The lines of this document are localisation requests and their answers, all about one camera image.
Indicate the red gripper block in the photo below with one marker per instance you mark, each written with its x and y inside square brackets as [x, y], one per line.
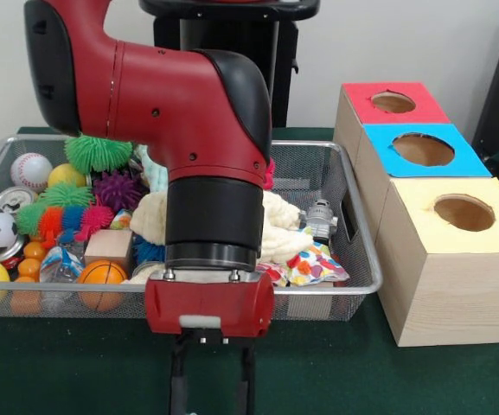
[210, 307]

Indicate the white cloth with colourful dots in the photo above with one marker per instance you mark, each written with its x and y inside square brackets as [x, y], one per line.
[314, 263]

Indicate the cream waffle cloth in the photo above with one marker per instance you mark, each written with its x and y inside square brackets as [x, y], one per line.
[149, 216]

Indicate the green spiky rubber ball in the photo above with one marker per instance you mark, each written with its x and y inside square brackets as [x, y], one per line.
[97, 155]

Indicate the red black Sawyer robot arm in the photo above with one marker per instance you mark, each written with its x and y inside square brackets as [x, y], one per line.
[167, 108]

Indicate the wooden box with three holes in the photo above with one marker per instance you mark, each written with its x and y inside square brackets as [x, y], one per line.
[448, 294]

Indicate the orange toy basketball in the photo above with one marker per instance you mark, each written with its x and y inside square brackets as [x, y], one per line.
[102, 274]

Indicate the light wooden cube block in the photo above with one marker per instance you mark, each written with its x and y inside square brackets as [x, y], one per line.
[108, 248]

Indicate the purple spiky rubber ball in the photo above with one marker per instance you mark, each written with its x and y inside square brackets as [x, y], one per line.
[119, 190]

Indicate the rainbow spiky caterpillar toy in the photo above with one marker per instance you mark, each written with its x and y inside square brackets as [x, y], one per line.
[65, 207]

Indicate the white baseball with red stitches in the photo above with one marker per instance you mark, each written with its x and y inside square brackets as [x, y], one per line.
[30, 170]

